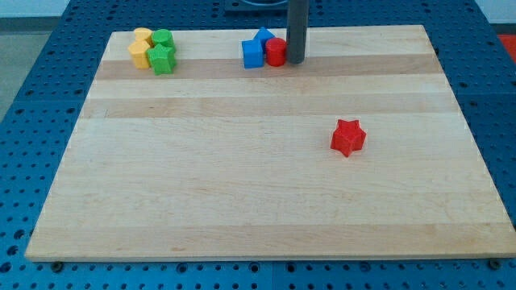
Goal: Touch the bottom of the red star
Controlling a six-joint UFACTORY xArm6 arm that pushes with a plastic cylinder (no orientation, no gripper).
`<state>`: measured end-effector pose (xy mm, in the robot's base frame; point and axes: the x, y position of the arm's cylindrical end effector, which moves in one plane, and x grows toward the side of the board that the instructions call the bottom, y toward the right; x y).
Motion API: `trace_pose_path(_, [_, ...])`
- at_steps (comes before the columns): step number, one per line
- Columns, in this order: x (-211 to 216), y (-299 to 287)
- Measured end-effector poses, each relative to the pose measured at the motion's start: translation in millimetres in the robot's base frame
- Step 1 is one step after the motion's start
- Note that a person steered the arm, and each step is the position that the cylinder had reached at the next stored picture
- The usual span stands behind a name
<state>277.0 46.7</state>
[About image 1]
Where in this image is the yellow hexagon block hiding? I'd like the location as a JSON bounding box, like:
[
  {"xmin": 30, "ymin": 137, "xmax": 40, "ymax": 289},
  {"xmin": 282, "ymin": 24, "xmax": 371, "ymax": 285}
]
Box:
[{"xmin": 127, "ymin": 40, "xmax": 151, "ymax": 69}]

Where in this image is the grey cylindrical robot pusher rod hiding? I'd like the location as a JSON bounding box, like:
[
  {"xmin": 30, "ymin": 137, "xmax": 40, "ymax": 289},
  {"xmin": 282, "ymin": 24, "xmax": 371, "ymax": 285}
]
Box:
[{"xmin": 286, "ymin": 0, "xmax": 310, "ymax": 64}]

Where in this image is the light wooden board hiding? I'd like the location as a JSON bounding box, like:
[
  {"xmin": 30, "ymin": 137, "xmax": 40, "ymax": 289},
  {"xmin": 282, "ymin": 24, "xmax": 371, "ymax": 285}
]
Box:
[{"xmin": 25, "ymin": 25, "xmax": 515, "ymax": 262}]

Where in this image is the green cylinder block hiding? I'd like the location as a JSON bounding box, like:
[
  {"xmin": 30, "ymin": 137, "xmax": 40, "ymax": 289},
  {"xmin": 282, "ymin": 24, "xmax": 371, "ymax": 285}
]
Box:
[{"xmin": 151, "ymin": 29, "xmax": 176, "ymax": 52}]

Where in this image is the red star block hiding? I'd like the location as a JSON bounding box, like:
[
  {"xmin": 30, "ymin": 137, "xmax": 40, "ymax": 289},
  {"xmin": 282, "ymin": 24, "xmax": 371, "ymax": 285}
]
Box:
[{"xmin": 330, "ymin": 119, "xmax": 367, "ymax": 157}]

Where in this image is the red cylinder block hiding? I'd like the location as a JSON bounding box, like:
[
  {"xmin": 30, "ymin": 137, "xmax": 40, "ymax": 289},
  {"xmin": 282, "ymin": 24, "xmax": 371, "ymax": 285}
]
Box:
[{"xmin": 265, "ymin": 37, "xmax": 287, "ymax": 67}]

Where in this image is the green star block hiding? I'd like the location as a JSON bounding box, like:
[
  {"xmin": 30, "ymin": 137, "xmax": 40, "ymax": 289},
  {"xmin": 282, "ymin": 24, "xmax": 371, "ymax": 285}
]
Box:
[{"xmin": 147, "ymin": 43, "xmax": 177, "ymax": 75}]

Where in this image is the blue cube block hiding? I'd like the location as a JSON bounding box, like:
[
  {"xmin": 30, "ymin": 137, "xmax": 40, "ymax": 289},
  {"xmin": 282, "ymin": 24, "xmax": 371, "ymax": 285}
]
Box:
[{"xmin": 241, "ymin": 39, "xmax": 264, "ymax": 69}]

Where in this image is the blue triangle block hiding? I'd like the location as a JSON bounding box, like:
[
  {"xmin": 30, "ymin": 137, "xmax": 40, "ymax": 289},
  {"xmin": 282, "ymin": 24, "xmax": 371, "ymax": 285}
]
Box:
[{"xmin": 253, "ymin": 27, "xmax": 276, "ymax": 52}]

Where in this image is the yellow cylinder block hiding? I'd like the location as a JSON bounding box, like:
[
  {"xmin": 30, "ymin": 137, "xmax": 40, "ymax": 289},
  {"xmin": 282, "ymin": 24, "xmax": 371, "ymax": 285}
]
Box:
[{"xmin": 133, "ymin": 27, "xmax": 154, "ymax": 48}]

